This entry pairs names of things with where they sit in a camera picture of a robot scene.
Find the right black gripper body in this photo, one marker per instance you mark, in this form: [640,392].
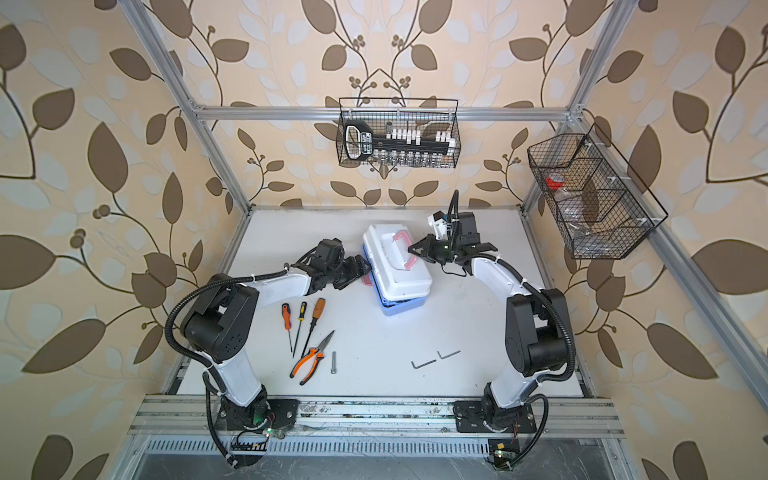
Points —
[444,250]

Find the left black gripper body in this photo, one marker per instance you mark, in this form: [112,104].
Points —
[335,274]

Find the orange wooden handled screwdriver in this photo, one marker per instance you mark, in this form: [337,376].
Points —
[317,312]

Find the white blue plastic toolbox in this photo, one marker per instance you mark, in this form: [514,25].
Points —
[401,280]

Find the yellow black handled screwdriver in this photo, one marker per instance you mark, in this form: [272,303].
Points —
[301,318]

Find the red handled small screwdriver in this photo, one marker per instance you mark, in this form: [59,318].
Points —
[287,316]

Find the orange handled pliers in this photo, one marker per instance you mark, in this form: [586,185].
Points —
[314,356]

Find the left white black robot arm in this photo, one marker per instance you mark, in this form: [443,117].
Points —
[211,326]

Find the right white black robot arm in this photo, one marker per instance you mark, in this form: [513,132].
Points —
[538,337]

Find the right hex key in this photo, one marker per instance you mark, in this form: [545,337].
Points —
[445,356]

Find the hex key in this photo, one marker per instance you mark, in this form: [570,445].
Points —
[445,356]
[416,366]

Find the red capped clear bottle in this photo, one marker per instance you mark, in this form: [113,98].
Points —
[556,185]

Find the left hex key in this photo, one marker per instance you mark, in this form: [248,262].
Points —
[416,366]

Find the black socket set holder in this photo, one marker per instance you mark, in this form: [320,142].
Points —
[360,142]

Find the back black wire basket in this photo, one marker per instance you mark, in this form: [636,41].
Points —
[432,116]

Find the black wire basket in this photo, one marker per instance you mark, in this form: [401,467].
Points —
[432,116]
[612,213]

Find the right black wire basket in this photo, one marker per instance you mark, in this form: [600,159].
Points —
[612,213]

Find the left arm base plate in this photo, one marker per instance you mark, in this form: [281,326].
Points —
[278,414]

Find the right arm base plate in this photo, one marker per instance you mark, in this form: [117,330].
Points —
[477,417]

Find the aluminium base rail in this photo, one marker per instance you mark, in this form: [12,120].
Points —
[569,418]

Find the aluminium frame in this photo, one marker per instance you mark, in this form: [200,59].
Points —
[748,360]

